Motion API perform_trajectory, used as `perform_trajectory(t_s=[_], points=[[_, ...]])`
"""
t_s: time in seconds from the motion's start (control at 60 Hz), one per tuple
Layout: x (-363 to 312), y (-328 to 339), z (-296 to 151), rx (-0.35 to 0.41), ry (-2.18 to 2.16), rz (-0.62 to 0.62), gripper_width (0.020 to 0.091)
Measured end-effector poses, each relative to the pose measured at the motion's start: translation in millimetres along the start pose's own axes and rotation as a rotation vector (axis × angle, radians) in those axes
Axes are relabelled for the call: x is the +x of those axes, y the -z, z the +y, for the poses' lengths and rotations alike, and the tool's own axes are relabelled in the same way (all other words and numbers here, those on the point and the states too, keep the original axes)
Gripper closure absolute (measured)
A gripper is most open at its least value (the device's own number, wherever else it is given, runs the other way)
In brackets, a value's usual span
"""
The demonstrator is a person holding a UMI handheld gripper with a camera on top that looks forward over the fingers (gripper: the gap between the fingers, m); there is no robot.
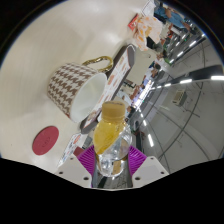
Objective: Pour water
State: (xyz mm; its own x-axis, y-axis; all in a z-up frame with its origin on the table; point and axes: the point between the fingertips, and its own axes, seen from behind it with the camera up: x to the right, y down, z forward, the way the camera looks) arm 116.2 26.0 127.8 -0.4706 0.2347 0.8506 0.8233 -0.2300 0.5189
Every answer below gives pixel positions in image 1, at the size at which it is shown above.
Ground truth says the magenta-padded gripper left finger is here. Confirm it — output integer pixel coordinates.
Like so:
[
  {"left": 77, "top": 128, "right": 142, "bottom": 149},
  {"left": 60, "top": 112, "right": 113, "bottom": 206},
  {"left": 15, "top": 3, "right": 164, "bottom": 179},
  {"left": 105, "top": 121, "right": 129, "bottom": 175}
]
[{"left": 54, "top": 145, "right": 99, "bottom": 189}]

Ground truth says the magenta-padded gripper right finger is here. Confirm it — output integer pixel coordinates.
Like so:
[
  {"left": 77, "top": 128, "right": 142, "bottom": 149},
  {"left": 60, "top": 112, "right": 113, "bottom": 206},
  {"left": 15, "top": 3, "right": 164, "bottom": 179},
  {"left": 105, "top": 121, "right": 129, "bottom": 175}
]
[{"left": 126, "top": 145, "right": 170, "bottom": 189}]

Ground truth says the clear bottle with yellow drink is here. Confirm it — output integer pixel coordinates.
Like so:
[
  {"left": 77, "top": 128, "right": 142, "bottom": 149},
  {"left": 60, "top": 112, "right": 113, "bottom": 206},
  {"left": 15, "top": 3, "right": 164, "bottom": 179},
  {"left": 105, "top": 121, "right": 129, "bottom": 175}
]
[{"left": 92, "top": 100, "right": 133, "bottom": 178}]

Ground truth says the flat round red coaster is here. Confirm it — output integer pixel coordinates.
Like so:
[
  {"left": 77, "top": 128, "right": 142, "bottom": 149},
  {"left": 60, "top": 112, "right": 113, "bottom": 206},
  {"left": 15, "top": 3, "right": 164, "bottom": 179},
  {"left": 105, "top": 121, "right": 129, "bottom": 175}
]
[{"left": 32, "top": 125, "right": 60, "bottom": 156}]

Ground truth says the ceiling air conditioner unit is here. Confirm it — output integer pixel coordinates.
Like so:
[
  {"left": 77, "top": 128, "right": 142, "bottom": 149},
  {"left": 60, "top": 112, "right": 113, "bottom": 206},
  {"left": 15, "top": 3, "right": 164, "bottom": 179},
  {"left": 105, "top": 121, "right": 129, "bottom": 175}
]
[{"left": 171, "top": 89, "right": 188, "bottom": 107}]

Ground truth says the brown houndstooth mug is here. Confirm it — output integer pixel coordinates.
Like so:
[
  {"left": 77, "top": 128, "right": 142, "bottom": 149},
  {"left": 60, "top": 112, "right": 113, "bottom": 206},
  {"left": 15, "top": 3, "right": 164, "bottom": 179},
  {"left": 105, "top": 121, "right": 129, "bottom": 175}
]
[{"left": 46, "top": 55, "right": 114, "bottom": 124}]

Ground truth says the brown food tray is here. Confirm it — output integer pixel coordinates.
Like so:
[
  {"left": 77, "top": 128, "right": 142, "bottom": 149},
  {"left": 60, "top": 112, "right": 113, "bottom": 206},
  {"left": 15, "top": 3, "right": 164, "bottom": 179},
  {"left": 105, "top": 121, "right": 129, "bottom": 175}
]
[{"left": 79, "top": 44, "right": 137, "bottom": 135}]

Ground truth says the group of ceiling lights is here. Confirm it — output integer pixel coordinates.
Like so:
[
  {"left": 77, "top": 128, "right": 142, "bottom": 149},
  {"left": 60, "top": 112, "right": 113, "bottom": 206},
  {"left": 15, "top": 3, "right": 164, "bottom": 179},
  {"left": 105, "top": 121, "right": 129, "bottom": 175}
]
[{"left": 133, "top": 23, "right": 224, "bottom": 149}]

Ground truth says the crumpled food wrapper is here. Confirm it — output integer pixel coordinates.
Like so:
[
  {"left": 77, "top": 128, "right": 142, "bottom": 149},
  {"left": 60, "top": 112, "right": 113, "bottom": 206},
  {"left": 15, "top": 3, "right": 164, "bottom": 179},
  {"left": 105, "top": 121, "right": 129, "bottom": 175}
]
[{"left": 134, "top": 14, "right": 163, "bottom": 52}]

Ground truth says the white paper slip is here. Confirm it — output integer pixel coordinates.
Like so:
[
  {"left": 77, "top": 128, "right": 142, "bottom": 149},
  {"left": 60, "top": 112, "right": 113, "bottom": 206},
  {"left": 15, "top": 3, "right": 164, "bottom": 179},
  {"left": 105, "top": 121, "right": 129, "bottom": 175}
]
[{"left": 139, "top": 0, "right": 158, "bottom": 18}]

